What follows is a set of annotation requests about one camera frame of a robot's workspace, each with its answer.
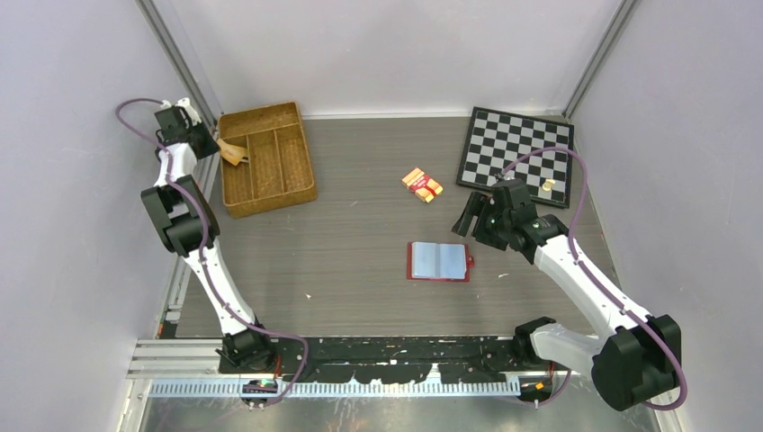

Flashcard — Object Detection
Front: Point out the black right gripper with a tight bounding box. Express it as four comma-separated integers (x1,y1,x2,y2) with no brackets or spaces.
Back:
453,191,512,252

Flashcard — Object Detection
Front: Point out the red leather card holder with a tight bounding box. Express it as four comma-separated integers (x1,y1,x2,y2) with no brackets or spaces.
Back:
406,241,474,283

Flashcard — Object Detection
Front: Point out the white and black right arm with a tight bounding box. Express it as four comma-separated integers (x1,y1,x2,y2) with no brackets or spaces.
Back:
452,179,687,411

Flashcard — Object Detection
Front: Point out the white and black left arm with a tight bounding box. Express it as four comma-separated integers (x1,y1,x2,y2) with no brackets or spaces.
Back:
140,98,276,373

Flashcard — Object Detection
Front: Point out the red and gold card box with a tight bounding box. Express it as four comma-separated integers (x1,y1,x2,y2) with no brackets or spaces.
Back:
401,167,444,203

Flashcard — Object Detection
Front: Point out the black and white chessboard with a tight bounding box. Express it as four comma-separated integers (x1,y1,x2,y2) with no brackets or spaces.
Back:
455,107,574,209

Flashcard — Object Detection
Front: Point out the small wooden chess piece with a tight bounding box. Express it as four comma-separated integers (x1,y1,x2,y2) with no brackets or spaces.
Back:
541,179,556,192

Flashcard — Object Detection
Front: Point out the woven wicker divided tray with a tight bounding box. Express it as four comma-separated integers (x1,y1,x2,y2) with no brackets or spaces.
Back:
219,102,318,219

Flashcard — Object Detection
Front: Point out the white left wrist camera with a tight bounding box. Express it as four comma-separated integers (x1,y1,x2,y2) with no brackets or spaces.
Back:
159,97,202,126

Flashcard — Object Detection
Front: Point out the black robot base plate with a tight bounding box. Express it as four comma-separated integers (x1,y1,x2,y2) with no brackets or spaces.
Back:
218,335,573,386

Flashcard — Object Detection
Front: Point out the aluminium frame rail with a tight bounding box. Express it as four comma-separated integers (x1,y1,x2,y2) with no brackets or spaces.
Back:
163,153,220,325

